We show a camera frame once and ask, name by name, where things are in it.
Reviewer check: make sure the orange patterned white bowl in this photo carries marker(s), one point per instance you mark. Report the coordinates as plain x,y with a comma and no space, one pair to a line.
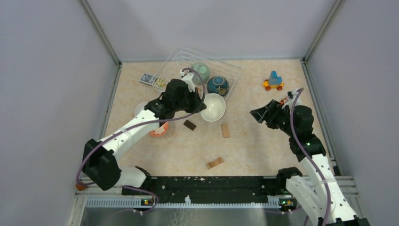
159,131

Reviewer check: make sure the blue yellow toy train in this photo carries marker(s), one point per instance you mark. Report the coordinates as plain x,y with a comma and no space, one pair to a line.
273,82

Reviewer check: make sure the plain white bowl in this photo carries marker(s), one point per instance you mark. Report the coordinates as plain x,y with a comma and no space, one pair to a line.
139,108

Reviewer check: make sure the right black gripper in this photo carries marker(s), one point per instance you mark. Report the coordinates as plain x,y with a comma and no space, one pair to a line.
267,112

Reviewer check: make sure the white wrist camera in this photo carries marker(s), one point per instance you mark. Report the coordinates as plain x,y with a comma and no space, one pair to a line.
189,79
292,95

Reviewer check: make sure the small orange block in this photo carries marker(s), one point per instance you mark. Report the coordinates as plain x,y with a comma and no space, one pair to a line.
80,187

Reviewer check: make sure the beige ceramic bowl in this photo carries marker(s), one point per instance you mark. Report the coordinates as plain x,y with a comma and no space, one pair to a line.
216,107

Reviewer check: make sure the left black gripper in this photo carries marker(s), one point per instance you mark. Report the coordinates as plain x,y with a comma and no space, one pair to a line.
196,98

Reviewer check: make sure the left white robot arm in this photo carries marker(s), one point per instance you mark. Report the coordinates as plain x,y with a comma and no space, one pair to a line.
100,158

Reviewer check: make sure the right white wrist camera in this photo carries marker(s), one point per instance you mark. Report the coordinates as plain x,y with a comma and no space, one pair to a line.
292,95

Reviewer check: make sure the light green ceramic bowl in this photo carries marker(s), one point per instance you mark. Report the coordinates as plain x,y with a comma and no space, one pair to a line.
202,69

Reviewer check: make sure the light wooden block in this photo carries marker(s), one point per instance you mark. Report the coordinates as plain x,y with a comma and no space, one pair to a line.
225,130

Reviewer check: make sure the red owl toy block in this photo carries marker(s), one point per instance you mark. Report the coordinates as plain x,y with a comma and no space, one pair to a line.
285,100

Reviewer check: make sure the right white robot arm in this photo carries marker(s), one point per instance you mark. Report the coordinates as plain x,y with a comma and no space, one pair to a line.
323,201

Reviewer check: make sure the white wire dish rack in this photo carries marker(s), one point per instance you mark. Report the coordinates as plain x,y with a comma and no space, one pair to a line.
183,57

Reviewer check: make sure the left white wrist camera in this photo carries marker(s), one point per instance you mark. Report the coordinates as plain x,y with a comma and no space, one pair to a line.
189,79

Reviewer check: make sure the dark teal patterned bowl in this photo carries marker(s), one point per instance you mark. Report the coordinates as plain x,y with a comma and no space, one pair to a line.
218,85

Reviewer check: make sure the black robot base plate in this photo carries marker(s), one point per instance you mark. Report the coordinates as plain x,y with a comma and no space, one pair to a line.
216,190

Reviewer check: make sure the small yellow patterned tile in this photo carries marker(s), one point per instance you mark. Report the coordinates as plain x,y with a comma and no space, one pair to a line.
160,84

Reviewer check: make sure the notched wooden block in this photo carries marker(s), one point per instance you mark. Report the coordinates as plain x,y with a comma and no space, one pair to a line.
214,163

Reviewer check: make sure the dark brown block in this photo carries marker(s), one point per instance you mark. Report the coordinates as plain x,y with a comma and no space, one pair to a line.
190,125

